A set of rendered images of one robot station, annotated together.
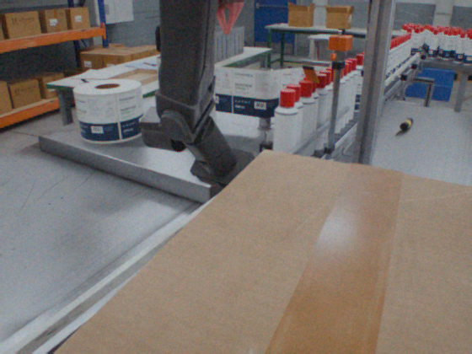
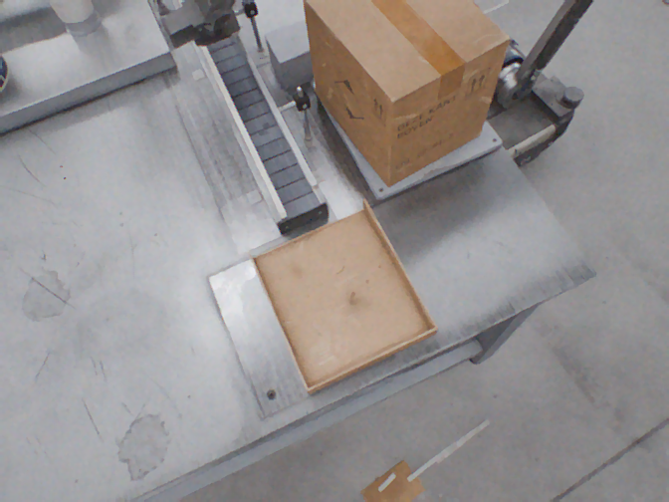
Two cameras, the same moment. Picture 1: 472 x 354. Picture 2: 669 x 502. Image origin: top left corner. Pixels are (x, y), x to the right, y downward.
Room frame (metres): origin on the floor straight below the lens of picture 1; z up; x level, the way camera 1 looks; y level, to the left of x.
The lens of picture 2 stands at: (-0.16, 0.59, 1.79)
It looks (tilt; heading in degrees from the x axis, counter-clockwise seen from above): 66 degrees down; 312
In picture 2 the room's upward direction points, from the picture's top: 9 degrees counter-clockwise
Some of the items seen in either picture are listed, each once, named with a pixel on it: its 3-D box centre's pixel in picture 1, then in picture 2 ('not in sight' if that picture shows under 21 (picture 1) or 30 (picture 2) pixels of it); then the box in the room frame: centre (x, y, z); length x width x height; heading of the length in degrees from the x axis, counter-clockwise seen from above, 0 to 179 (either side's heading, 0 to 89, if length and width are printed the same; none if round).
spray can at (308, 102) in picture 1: (303, 122); not in sight; (0.89, -0.16, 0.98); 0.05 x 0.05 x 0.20
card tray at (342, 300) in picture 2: not in sight; (338, 291); (0.08, 0.34, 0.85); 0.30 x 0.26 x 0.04; 149
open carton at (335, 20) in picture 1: (339, 16); not in sight; (6.33, -1.63, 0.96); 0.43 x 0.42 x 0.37; 62
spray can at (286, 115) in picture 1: (285, 135); not in sight; (0.80, -0.11, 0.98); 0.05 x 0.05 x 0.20
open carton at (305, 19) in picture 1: (301, 14); not in sight; (6.61, -1.06, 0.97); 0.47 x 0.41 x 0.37; 151
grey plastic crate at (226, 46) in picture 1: (207, 43); not in sight; (3.12, 0.22, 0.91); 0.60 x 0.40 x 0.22; 158
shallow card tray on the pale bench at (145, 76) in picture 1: (138, 77); not in sight; (2.28, 0.58, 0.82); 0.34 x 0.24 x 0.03; 160
